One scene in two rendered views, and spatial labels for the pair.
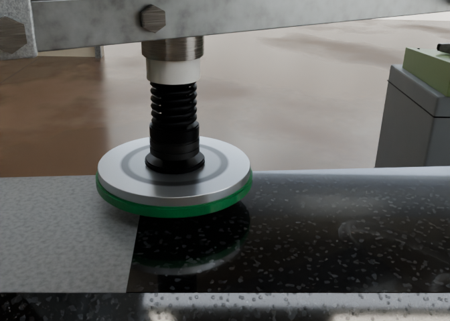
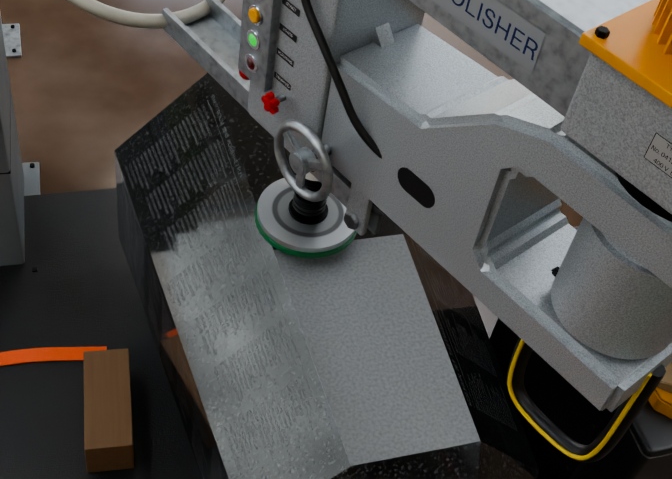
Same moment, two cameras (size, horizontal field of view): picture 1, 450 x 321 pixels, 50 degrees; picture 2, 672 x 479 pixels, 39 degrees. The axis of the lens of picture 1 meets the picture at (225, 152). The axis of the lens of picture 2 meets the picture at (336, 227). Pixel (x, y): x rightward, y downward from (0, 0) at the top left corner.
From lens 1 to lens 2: 2.09 m
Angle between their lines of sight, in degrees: 86
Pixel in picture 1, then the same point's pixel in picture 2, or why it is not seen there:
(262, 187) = not seen: hidden behind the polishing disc
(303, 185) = (269, 167)
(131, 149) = (294, 236)
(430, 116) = not seen: outside the picture
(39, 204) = (335, 296)
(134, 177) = (338, 225)
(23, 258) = (392, 282)
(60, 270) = (396, 262)
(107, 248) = (371, 249)
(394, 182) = (252, 124)
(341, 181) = (257, 148)
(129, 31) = not seen: hidden behind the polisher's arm
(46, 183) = (305, 303)
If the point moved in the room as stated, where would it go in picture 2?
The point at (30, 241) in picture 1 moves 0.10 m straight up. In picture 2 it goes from (377, 285) to (385, 253)
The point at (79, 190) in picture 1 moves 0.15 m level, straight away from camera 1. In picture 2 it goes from (310, 281) to (244, 305)
